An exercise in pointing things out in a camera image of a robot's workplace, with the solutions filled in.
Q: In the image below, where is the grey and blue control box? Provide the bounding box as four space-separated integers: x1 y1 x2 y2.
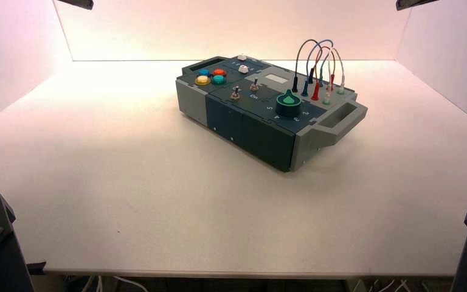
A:
175 55 368 173

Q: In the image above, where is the green rotary knob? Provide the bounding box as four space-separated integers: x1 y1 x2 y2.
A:
275 89 302 118

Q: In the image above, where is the black overhead light fixture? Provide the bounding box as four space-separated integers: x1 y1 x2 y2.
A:
395 0 440 12
56 0 95 11

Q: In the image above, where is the black banana plug cable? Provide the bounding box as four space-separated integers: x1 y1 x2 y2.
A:
291 39 319 94

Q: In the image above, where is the red banana plug cable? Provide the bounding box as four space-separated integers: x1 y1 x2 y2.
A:
311 46 336 102

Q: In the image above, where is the blue banana plug cable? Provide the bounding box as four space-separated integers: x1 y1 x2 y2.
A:
301 39 334 97

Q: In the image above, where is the white banana plug cable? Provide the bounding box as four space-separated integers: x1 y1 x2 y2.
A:
327 47 346 96

